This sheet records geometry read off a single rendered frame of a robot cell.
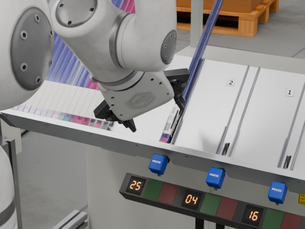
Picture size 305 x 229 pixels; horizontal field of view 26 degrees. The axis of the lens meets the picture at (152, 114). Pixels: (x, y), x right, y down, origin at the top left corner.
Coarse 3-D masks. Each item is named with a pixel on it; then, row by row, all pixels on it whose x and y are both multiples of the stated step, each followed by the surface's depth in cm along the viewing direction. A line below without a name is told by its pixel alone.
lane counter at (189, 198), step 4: (188, 192) 114; (192, 192) 114; (196, 192) 114; (184, 196) 114; (188, 196) 114; (192, 196) 114; (196, 196) 114; (200, 196) 113; (184, 200) 114; (188, 200) 114; (192, 200) 113; (196, 200) 113; (184, 204) 114; (188, 204) 113; (192, 204) 113; (196, 204) 113; (192, 208) 113; (196, 208) 113
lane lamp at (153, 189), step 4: (152, 180) 118; (156, 180) 117; (148, 184) 118; (152, 184) 117; (156, 184) 117; (160, 184) 117; (148, 188) 117; (152, 188) 117; (156, 188) 117; (160, 188) 116; (144, 192) 117; (148, 192) 117; (152, 192) 117; (156, 192) 116; (144, 196) 117; (148, 196) 116; (152, 196) 116; (156, 196) 116; (156, 200) 116
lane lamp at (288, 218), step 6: (288, 216) 107; (294, 216) 106; (300, 216) 106; (282, 222) 107; (288, 222) 106; (294, 222) 106; (300, 222) 106; (282, 228) 106; (288, 228) 106; (294, 228) 106
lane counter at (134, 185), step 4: (132, 176) 119; (132, 180) 119; (136, 180) 119; (140, 180) 118; (144, 180) 118; (128, 184) 119; (132, 184) 119; (136, 184) 118; (140, 184) 118; (128, 188) 119; (132, 188) 118; (136, 188) 118; (140, 188) 118; (128, 192) 118; (132, 192) 118; (136, 192) 118; (140, 192) 117
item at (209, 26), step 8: (216, 0) 129; (216, 8) 128; (216, 16) 128; (208, 24) 127; (208, 32) 126; (200, 40) 126; (208, 40) 126; (200, 48) 125; (200, 56) 124; (192, 64) 124; (192, 72) 123; (192, 80) 123; (184, 96) 121; (176, 104) 121; (168, 136) 118
